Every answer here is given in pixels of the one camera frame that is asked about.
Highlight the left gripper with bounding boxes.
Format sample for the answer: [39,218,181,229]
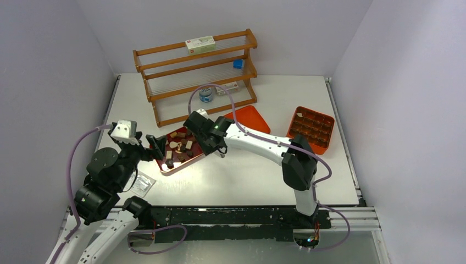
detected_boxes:
[113,131,167,189]

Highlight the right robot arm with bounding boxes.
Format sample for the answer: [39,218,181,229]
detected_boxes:
[183,111,319,228]

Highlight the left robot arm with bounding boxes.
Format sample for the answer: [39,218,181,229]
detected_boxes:
[47,132,168,263]

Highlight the white heart chocolate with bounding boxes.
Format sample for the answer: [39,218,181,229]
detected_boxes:
[169,141,179,149]

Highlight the dark round chocolate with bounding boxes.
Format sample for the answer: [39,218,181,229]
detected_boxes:
[165,159,174,169]

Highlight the white chocolate piece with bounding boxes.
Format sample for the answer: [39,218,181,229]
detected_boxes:
[186,140,193,150]

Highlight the dark red tray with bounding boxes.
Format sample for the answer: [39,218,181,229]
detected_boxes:
[156,126,204,174]

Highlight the blue lidded jar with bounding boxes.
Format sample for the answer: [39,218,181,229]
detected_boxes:
[199,87,214,103]

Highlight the orange box lid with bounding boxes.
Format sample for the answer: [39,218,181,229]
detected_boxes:
[235,105,271,134]

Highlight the clear plastic bag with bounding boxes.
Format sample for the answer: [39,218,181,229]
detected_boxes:
[123,172,156,197]

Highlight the white red small box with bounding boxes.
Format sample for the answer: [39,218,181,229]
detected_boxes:
[214,82,240,96]

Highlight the wooden three-tier shelf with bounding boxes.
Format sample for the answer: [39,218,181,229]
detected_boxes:
[132,29,258,128]

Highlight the blue cube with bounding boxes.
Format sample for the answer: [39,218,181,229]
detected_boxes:
[233,59,245,69]

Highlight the white green box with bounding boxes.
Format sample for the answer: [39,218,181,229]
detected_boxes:
[185,36,216,56]

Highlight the orange compartment box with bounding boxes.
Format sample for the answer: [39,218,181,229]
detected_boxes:
[287,106,335,155]

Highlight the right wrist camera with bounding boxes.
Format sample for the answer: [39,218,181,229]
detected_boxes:
[196,109,208,118]

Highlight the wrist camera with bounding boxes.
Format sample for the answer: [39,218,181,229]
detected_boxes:
[196,109,208,118]
[110,119,140,145]

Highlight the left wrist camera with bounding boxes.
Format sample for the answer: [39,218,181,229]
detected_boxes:
[110,119,140,145]

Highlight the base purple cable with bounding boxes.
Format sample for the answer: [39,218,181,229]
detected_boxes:
[126,223,188,255]

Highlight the black base frame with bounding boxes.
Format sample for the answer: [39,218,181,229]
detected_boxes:
[122,196,331,243]

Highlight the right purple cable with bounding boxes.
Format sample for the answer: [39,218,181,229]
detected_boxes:
[187,84,351,252]

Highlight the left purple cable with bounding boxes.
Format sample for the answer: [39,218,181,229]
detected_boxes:
[47,125,114,264]

